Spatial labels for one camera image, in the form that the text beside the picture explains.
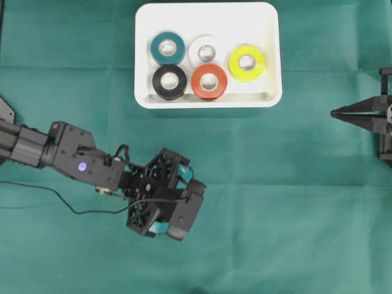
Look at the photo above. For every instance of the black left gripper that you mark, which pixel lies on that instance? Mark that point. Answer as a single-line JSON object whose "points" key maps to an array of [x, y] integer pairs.
{"points": [[152, 191]]}

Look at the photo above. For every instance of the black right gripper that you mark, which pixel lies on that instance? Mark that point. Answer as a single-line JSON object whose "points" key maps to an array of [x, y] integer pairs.
{"points": [[372, 123]]}

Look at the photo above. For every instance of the black tape roll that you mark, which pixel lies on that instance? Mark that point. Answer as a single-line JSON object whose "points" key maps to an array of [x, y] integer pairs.
{"points": [[169, 82]]}

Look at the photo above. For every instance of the red tape roll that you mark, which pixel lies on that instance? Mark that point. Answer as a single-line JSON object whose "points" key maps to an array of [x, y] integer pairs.
{"points": [[196, 81]]}

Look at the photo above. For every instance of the yellow tape roll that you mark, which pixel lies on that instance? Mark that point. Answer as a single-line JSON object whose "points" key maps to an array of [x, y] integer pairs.
{"points": [[246, 63]]}

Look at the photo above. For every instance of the green tape roll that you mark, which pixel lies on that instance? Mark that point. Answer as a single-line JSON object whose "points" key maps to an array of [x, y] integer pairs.
{"points": [[176, 57]]}

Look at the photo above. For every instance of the white tape roll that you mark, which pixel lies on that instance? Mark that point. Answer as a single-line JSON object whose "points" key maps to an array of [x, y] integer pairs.
{"points": [[206, 49]]}

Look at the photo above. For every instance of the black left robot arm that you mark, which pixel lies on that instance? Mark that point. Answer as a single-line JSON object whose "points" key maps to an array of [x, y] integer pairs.
{"points": [[70, 151]]}

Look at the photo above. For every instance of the white plastic tray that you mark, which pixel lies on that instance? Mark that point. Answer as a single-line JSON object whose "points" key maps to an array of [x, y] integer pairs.
{"points": [[232, 24]]}

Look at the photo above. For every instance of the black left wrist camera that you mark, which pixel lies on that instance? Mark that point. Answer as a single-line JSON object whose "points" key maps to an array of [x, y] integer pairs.
{"points": [[185, 212]]}

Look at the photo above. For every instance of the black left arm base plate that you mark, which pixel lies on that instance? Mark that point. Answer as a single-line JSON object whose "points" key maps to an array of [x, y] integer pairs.
{"points": [[6, 113]]}

